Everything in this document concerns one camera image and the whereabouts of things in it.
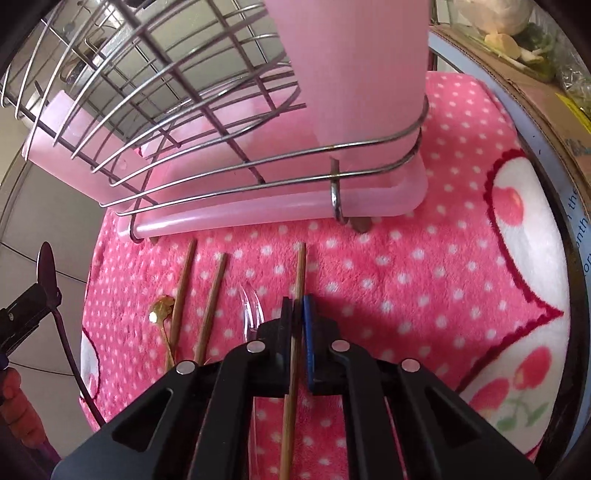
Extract napa cabbage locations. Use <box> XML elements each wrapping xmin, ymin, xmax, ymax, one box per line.
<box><xmin>457</xmin><ymin>0</ymin><xmax>527</xmax><ymax>35</ymax></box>

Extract gold metal spoon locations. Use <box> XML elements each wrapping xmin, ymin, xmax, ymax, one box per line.
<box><xmin>148</xmin><ymin>296</ymin><xmax>178</xmax><ymax>372</ymax></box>

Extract clear plastic bowl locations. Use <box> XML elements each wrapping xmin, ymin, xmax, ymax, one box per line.
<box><xmin>455</xmin><ymin>0</ymin><xmax>559</xmax><ymax>83</ymax></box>

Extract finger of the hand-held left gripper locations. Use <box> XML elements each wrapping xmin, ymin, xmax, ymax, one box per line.
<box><xmin>0</xmin><ymin>284</ymin><xmax>62</xmax><ymax>365</ymax></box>

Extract dark wooden chopstick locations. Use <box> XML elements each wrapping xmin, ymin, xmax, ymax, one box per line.
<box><xmin>172</xmin><ymin>239</ymin><xmax>198</xmax><ymax>370</ymax></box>
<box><xmin>193</xmin><ymin>252</ymin><xmax>228</xmax><ymax>365</ymax></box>

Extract grey kitchen base cabinets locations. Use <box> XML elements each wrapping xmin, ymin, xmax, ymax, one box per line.
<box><xmin>0</xmin><ymin>0</ymin><xmax>296</xmax><ymax>153</ymax></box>

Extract cardboard box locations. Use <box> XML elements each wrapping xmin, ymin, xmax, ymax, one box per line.
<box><xmin>429</xmin><ymin>23</ymin><xmax>591</xmax><ymax>213</ymax></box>

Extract light bamboo chopstick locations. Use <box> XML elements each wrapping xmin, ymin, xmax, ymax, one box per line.
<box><xmin>279</xmin><ymin>242</ymin><xmax>307</xmax><ymax>480</ymax></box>

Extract pink plastic drip tray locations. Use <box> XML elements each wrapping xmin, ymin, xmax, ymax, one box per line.
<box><xmin>21</xmin><ymin>90</ymin><xmax>428</xmax><ymax>241</ymax></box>

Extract dark metal spoon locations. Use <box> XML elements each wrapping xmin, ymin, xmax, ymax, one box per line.
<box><xmin>36</xmin><ymin>242</ymin><xmax>106</xmax><ymax>428</ymax></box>

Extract metal wire dish rack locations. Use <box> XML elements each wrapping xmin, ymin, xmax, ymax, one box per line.
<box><xmin>0</xmin><ymin>0</ymin><xmax>432</xmax><ymax>243</ymax></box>

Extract plastic bag of greens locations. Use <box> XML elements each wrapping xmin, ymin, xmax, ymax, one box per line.
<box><xmin>554</xmin><ymin>44</ymin><xmax>591</xmax><ymax>123</ymax></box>

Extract clear plastic fork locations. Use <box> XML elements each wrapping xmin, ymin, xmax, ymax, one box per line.
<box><xmin>236</xmin><ymin>282</ymin><xmax>269</xmax><ymax>344</ymax></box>

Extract person's left hand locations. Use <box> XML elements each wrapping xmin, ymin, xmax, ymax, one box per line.
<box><xmin>0</xmin><ymin>369</ymin><xmax>47</xmax><ymax>448</ymax></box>

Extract ginger piece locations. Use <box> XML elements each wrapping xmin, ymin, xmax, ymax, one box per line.
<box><xmin>485</xmin><ymin>32</ymin><xmax>520</xmax><ymax>58</ymax></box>

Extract pink polka dot blanket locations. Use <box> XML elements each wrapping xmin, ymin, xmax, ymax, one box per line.
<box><xmin>78</xmin><ymin>71</ymin><xmax>571</xmax><ymax>480</ymax></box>

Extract pink plastic utensil holder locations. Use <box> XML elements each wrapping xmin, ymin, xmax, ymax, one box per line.
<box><xmin>265</xmin><ymin>0</ymin><xmax>432</xmax><ymax>151</ymax></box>

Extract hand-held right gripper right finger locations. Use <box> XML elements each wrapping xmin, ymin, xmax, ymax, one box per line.
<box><xmin>302</xmin><ymin>294</ymin><xmax>541</xmax><ymax>480</ymax></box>

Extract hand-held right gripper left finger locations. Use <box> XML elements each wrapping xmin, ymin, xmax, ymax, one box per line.
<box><xmin>53</xmin><ymin>296</ymin><xmax>301</xmax><ymax>480</ymax></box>

